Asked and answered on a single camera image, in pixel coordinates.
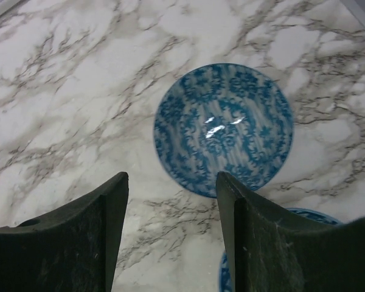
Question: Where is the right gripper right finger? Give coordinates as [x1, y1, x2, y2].
[216, 172, 365, 291]

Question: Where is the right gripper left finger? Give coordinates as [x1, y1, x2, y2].
[0, 172, 129, 291]

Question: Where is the dark blue patterned bowl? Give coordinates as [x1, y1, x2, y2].
[218, 207, 342, 292]

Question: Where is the light blue patterned bowl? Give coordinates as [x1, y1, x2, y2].
[153, 63, 294, 198]

